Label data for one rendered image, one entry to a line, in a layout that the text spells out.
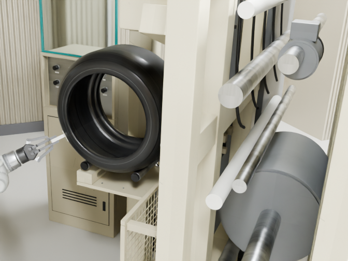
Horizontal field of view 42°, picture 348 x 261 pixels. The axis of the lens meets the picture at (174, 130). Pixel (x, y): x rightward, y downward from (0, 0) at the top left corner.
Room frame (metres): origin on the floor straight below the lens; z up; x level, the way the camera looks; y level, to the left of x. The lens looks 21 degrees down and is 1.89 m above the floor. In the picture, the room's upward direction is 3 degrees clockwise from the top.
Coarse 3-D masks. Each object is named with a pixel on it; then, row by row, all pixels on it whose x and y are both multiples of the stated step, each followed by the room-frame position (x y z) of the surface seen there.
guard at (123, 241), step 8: (152, 192) 1.62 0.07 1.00; (144, 200) 1.55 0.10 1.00; (136, 208) 1.48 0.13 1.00; (152, 208) 1.64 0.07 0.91; (128, 216) 1.42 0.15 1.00; (128, 232) 1.44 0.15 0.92; (120, 240) 1.39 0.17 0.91; (128, 240) 1.44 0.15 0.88; (152, 240) 1.67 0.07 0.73; (120, 248) 1.39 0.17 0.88; (128, 248) 1.44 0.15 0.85; (152, 248) 1.66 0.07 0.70; (120, 256) 1.39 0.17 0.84
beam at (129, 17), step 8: (120, 0) 1.68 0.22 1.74; (128, 0) 1.66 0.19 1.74; (136, 0) 1.65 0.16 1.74; (144, 0) 1.64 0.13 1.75; (152, 0) 1.63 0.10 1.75; (160, 0) 1.62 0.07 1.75; (120, 8) 1.68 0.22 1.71; (128, 8) 1.66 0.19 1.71; (136, 8) 1.65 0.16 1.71; (120, 16) 1.68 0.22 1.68; (128, 16) 1.66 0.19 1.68; (136, 16) 1.65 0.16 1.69; (120, 24) 1.67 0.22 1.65; (128, 24) 1.66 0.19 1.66; (136, 24) 1.65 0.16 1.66
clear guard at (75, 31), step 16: (48, 0) 2.91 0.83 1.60; (64, 0) 2.87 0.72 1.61; (80, 0) 2.83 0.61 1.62; (96, 0) 2.79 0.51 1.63; (112, 0) 2.75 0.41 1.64; (48, 16) 2.91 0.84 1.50; (64, 16) 2.87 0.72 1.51; (80, 16) 2.83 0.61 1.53; (96, 16) 2.79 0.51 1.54; (112, 16) 2.75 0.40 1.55; (48, 32) 2.91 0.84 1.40; (64, 32) 2.87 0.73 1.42; (80, 32) 2.83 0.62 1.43; (96, 32) 2.79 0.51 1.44; (112, 32) 2.75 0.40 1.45; (48, 48) 2.91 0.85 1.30; (64, 48) 2.87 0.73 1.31; (80, 48) 2.83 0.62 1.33; (96, 48) 2.79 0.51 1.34
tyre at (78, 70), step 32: (96, 64) 1.96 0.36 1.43; (128, 64) 1.93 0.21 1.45; (160, 64) 2.05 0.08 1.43; (64, 96) 2.01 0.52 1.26; (96, 96) 2.28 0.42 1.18; (160, 96) 1.89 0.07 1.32; (64, 128) 2.02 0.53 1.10; (96, 128) 2.25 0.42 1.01; (160, 128) 1.86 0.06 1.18; (96, 160) 1.96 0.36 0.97; (128, 160) 1.90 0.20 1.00
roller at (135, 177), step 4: (156, 160) 2.12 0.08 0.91; (152, 164) 2.07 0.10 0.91; (144, 168) 2.00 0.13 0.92; (148, 168) 2.02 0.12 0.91; (136, 172) 1.94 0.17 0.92; (140, 172) 1.95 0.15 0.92; (144, 172) 1.98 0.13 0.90; (132, 176) 1.93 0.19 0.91; (136, 176) 1.92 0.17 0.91; (140, 176) 1.93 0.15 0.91; (136, 180) 1.92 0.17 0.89
